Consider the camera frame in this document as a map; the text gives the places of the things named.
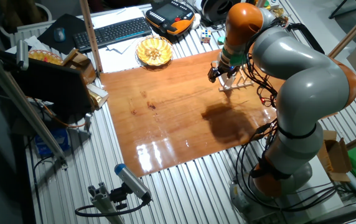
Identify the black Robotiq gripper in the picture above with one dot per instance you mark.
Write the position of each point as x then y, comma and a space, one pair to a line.
226, 70

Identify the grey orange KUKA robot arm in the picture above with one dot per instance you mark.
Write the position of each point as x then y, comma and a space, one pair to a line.
305, 87

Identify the wooden peg dish rack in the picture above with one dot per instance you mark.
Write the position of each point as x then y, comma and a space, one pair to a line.
243, 83

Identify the small teal object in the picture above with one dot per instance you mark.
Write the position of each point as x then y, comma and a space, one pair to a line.
221, 40

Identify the Rubik's cube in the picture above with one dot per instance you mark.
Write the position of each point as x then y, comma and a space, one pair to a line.
205, 36

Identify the glossy wooden board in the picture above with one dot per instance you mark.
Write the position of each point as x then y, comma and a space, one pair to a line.
165, 109

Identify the yellow wicker basket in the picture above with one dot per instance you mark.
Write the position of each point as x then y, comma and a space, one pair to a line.
154, 51

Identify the black orange teach pendant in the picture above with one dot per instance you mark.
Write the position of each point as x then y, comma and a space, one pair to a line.
170, 14

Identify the yellow green button box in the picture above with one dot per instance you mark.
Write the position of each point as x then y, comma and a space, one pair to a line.
267, 5

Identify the brass metal object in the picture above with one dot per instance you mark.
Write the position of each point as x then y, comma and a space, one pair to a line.
279, 12

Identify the white paper sheets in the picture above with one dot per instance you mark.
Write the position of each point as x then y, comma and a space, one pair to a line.
115, 62

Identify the black computer keyboard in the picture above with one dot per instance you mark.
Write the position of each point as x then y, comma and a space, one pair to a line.
112, 32

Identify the white gold box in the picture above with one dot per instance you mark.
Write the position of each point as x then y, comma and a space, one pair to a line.
98, 95

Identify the brown wooden box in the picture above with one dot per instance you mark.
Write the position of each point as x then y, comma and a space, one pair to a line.
83, 63

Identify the open cardboard box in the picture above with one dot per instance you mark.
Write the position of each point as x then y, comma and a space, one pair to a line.
333, 155

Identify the black mouse pad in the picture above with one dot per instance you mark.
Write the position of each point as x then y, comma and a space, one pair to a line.
72, 26

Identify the grey computer mouse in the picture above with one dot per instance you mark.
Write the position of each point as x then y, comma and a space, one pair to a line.
59, 34

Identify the black monitor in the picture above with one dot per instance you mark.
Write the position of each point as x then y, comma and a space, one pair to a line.
53, 87

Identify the blue packet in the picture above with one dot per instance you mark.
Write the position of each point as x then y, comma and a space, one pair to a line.
53, 143

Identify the white round bin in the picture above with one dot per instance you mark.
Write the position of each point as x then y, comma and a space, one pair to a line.
48, 12

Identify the metal post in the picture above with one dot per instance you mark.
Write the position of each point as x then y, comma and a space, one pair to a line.
260, 3

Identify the silver camera with blue end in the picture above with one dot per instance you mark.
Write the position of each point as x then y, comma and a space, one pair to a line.
133, 180

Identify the aluminium camera bracket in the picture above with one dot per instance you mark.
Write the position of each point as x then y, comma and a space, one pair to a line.
103, 202

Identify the silver depth camera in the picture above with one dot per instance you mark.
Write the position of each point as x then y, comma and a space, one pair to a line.
22, 53

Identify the aluminium frame strut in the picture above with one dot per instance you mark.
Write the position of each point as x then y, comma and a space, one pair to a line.
19, 99

